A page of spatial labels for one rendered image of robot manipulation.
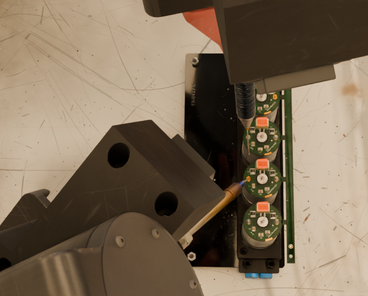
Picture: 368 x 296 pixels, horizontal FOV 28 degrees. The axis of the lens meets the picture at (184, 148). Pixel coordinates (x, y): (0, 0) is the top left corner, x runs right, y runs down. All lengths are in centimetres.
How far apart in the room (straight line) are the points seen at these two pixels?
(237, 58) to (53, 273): 8
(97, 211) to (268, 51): 10
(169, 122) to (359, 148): 14
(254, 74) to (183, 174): 7
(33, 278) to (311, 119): 38
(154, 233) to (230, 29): 7
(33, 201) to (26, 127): 23
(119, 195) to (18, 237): 6
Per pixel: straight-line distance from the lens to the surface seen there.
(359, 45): 22
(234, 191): 47
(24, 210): 35
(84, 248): 21
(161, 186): 26
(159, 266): 24
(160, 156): 27
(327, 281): 54
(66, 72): 58
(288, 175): 48
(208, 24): 31
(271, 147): 49
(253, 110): 41
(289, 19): 21
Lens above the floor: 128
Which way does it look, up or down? 75 degrees down
